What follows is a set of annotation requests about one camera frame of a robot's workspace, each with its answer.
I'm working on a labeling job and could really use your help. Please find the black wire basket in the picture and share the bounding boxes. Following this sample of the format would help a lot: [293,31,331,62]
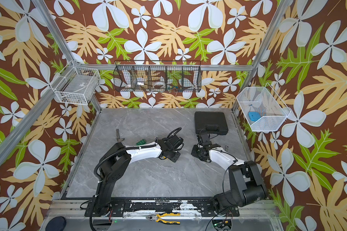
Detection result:
[112,60,202,92]

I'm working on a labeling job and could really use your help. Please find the grey metal tool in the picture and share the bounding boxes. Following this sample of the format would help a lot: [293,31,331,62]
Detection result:
[116,129,125,142]

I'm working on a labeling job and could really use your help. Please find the white wire basket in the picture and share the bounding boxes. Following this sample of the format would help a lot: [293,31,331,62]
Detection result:
[52,61,100,105]
[237,84,291,133]

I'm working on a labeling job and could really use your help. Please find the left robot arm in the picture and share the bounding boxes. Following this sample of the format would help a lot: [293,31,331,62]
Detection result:
[85,135,184,217]

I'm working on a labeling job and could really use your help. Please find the black round disc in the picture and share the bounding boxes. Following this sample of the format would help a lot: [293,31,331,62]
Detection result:
[45,216,67,231]

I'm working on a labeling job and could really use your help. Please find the black plastic tool case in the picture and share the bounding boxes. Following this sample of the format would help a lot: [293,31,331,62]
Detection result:
[194,112,228,135]

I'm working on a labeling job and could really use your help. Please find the white wire basket right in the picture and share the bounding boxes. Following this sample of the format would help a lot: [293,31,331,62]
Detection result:
[237,84,291,133]

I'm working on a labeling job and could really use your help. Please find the blue object in basket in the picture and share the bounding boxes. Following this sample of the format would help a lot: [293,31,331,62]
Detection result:
[248,111,261,122]

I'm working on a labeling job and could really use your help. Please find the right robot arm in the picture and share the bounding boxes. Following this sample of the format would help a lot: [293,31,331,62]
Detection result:
[191,144,268,212]

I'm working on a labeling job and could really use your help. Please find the yellow handled pliers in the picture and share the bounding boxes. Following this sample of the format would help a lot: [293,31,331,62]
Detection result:
[146,212,181,225]

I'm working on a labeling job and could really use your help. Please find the dark green lego brick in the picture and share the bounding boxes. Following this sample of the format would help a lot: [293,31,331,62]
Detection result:
[136,139,147,146]

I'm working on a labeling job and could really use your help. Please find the white wire basket left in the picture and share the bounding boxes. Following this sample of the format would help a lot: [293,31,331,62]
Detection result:
[52,61,100,105]

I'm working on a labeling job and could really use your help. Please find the black mounting rail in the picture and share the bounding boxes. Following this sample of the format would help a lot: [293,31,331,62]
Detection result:
[84,197,240,218]

